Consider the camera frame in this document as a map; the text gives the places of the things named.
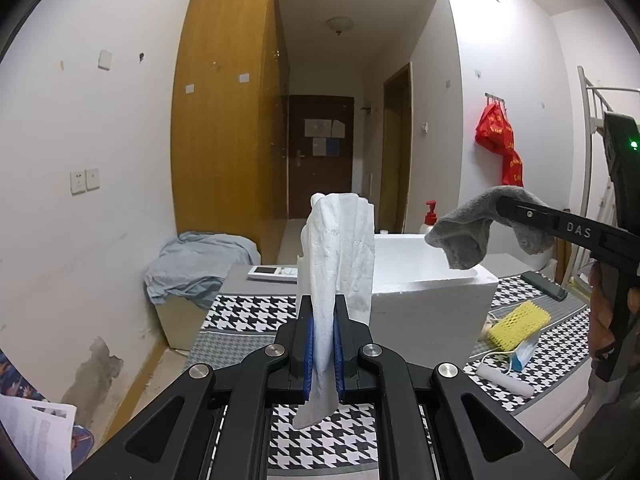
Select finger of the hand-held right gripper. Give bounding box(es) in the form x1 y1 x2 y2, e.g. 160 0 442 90
496 195 610 260

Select white roller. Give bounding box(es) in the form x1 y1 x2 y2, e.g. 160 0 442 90
475 363 535 398

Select red plastic bag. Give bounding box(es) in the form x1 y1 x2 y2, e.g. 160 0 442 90
475 101 515 154
501 150 525 187

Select white towel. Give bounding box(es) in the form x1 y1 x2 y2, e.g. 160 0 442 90
292 191 377 430

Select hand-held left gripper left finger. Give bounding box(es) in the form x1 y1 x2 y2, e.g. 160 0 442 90
67 296 321 480

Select black phone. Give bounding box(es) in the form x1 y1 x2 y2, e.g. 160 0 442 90
520 271 568 302

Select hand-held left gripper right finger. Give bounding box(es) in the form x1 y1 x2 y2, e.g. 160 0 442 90
334 295 576 480

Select grey sock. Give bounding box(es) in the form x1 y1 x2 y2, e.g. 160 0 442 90
425 185 556 270

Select white cable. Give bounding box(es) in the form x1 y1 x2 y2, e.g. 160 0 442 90
479 310 516 376

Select white red pump bottle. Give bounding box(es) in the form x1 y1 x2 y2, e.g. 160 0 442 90
419 200 439 234

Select brown side doorway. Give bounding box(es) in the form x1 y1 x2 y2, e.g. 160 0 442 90
382 61 414 234

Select light blue cloth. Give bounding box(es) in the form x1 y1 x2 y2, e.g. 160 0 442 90
144 231 261 309

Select wooden boards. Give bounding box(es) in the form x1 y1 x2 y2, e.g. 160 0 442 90
556 209 573 288

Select blue face mask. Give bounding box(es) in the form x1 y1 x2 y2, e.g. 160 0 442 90
510 336 541 372

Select white foam box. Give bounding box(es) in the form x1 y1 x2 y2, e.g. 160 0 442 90
297 232 500 368

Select yellow foam net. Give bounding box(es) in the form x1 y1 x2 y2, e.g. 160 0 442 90
487 301 552 351

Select dark brown door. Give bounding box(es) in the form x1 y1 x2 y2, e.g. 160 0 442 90
287 95 355 220

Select metal bunk bed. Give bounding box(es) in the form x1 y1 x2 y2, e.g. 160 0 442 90
577 66 640 281

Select printed paper sheets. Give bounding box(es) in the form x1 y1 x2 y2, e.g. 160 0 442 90
0 394 78 480

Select blue patterned cloth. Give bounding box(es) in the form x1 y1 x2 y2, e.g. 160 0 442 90
0 350 96 461

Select wooden wardrobe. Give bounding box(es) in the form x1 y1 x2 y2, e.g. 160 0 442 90
170 0 291 238

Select white remote control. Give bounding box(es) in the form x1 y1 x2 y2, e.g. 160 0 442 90
248 265 300 284

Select houndstooth table cloth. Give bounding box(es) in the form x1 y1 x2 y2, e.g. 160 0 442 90
185 264 601 480

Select person's right hand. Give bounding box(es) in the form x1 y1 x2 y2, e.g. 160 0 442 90
588 261 622 361

